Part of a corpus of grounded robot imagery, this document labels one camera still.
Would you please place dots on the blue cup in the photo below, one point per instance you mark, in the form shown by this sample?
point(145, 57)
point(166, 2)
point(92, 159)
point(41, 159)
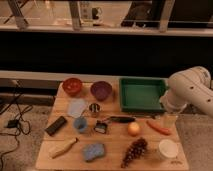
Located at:
point(80, 124)

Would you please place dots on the red bowl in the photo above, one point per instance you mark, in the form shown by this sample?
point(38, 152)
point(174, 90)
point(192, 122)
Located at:
point(72, 86)

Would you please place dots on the green plastic tray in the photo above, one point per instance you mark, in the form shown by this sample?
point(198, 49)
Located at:
point(141, 94)

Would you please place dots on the peach apple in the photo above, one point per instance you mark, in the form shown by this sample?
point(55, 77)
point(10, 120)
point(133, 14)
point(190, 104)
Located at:
point(133, 129)

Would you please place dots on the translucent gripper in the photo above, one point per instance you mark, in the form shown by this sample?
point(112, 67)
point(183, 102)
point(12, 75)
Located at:
point(169, 120)

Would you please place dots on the purple bowl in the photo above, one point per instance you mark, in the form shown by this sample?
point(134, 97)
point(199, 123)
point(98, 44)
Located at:
point(101, 90)

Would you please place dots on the white cup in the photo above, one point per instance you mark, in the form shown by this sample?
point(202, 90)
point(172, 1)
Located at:
point(167, 149)

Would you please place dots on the orange carrot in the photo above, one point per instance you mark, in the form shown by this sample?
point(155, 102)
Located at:
point(158, 128)

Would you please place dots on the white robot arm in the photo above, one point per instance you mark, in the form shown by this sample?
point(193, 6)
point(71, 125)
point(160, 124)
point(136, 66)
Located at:
point(190, 86)

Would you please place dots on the wooden board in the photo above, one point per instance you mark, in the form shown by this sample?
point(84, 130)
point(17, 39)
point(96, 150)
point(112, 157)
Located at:
point(116, 141)

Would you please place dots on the black handled knife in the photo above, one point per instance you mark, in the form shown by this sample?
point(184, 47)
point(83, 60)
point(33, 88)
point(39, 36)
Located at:
point(119, 119)

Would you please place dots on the dark red grape bunch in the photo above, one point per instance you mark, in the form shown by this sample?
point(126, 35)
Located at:
point(137, 149)

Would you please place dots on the blue sponge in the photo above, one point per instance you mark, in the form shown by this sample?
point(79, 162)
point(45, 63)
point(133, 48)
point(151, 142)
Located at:
point(93, 151)

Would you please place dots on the small metal cup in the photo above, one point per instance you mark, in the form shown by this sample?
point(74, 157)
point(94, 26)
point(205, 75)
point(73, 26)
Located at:
point(94, 109)

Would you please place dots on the black rectangular block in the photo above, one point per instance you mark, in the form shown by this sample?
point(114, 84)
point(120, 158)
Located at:
point(56, 126)

